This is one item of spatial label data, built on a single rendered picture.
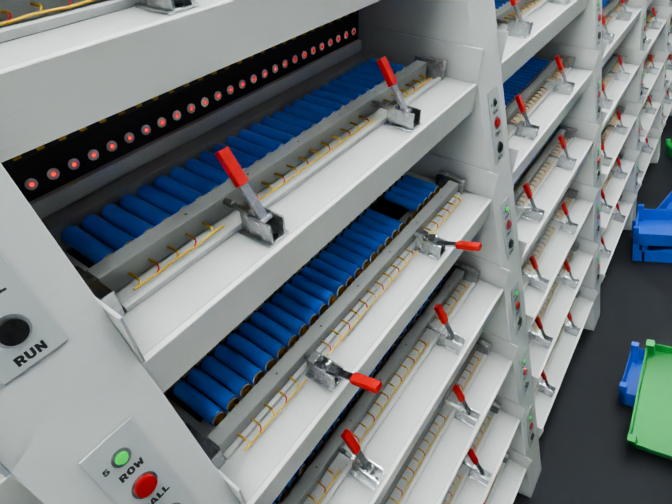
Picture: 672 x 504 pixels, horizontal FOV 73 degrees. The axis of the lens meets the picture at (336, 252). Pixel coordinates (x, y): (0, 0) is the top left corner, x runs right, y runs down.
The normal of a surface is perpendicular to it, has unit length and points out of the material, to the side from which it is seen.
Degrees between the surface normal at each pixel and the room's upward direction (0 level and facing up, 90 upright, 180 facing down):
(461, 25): 90
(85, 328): 90
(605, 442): 0
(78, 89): 109
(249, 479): 19
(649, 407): 26
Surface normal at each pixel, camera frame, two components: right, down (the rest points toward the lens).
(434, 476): -0.02, -0.74
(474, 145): -0.58, 0.55
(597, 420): -0.29, -0.82
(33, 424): 0.76, 0.12
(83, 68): 0.81, 0.38
